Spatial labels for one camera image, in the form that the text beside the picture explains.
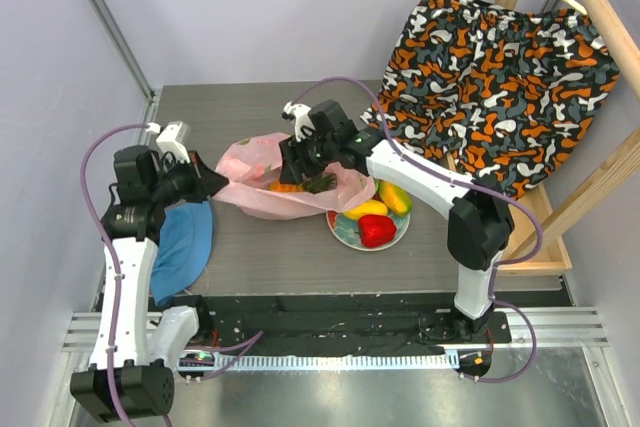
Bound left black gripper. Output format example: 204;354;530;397
149;150;229;207

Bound orange fake pineapple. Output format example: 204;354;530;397
267;173;337;194

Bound pink plastic bag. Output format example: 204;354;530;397
213;133;375;220

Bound blue bucket hat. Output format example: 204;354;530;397
150;201;214;307

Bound red teal floral plate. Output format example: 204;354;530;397
325;211;411;252

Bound yellow orange fake mango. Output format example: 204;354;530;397
343;199;389;221

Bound green orange fake papaya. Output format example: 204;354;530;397
378;180;413;217

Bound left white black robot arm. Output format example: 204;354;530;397
70;141;228;423

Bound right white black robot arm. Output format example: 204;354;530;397
279;100;514;342

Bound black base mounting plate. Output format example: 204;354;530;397
144;294;516;356

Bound orange camouflage patterned shorts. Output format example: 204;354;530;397
362;0;620;199

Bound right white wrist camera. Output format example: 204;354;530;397
282;102;316;143

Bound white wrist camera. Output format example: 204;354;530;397
282;102;316;143
146;121;191;163

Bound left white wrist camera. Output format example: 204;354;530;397
146;121;191;163

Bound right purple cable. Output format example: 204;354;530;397
292;76;545;383

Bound purple cable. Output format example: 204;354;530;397
292;76;545;383
80;122;265;427

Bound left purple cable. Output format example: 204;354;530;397
80;122;265;427

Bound wooden clothes rack frame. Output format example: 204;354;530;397
442;0;640;279

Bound aluminium rail with slotted strip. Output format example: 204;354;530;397
62;307;609;372

